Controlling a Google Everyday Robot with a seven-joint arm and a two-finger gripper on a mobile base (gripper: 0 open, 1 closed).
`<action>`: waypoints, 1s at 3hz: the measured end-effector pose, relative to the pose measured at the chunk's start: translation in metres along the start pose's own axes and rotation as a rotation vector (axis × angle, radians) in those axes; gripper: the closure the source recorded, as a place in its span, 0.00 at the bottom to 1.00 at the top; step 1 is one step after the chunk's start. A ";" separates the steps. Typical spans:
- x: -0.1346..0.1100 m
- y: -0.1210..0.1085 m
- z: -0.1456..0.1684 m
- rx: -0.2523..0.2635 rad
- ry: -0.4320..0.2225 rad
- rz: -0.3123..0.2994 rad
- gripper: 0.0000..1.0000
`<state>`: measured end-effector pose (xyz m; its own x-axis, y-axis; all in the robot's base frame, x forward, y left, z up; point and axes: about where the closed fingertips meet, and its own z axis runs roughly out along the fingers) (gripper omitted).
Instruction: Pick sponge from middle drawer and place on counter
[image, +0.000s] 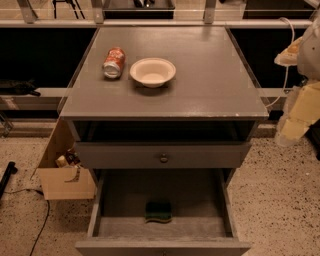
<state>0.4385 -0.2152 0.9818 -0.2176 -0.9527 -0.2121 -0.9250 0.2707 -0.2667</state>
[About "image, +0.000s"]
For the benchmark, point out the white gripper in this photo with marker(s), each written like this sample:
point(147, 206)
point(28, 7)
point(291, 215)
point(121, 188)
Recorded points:
point(310, 56)

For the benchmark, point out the green yellow sponge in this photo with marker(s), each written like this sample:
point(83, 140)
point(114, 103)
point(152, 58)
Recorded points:
point(159, 212)

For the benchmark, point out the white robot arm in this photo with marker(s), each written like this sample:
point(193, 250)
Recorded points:
point(308, 64)

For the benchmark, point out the grey wooden drawer cabinet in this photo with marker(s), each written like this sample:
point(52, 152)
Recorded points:
point(212, 98)

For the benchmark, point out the round drawer knob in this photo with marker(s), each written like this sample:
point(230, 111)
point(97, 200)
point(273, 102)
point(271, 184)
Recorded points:
point(163, 158)

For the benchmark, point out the grey open middle drawer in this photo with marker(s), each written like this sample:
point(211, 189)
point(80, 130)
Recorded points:
point(201, 224)

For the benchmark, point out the grey closed upper drawer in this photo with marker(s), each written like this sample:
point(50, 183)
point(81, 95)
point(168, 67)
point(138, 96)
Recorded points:
point(134, 155)

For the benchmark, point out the white paper bowl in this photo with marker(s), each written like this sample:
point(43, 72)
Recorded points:
point(152, 72)

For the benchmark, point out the orange soda can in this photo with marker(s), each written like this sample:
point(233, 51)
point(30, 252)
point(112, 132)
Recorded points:
point(114, 63)

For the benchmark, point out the cardboard box with items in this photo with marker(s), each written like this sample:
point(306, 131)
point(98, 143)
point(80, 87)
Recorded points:
point(64, 182)

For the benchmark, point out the black object on ledge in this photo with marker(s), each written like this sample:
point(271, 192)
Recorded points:
point(18, 87)

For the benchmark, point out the black pole on floor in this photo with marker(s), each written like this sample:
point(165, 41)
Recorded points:
point(10, 169)

